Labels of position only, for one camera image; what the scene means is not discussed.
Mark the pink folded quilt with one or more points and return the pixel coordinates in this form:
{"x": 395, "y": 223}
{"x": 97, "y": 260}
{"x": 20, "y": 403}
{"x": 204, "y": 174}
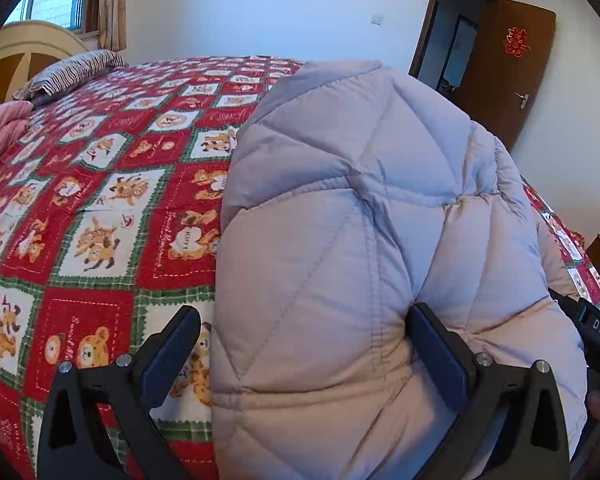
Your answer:
{"x": 14, "y": 121}

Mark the beige patterned right curtain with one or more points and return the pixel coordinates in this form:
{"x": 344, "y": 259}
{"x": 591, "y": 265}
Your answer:
{"x": 112, "y": 24}

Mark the silver door handle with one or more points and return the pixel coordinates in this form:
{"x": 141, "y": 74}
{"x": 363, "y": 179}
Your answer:
{"x": 523, "y": 100}

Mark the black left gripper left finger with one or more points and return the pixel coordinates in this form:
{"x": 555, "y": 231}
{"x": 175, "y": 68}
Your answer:
{"x": 74, "y": 442}

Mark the lavender quilted down jacket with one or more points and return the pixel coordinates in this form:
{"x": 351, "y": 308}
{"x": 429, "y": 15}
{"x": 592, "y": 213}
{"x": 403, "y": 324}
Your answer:
{"x": 355, "y": 191}

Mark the cream wooden headboard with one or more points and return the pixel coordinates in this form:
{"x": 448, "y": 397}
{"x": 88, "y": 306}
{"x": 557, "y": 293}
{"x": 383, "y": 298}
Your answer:
{"x": 27, "y": 47}

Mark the brown wooden door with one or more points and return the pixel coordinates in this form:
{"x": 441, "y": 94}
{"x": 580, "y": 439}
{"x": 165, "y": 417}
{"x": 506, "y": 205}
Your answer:
{"x": 487, "y": 92}

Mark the red patchwork bear bedspread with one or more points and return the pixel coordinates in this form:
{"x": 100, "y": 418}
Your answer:
{"x": 110, "y": 220}

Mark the red paper door decoration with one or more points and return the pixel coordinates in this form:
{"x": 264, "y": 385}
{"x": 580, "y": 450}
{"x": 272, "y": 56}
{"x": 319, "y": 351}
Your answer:
{"x": 516, "y": 42}

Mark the striped grey pillow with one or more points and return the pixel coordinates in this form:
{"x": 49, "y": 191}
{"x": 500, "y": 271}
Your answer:
{"x": 64, "y": 76}

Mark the dark wooden door frame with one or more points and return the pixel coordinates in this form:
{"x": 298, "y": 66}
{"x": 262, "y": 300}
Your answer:
{"x": 446, "y": 41}

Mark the white wall switch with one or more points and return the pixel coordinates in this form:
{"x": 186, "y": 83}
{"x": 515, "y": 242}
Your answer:
{"x": 377, "y": 19}

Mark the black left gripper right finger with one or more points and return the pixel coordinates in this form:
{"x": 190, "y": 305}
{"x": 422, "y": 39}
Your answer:
{"x": 520, "y": 405}

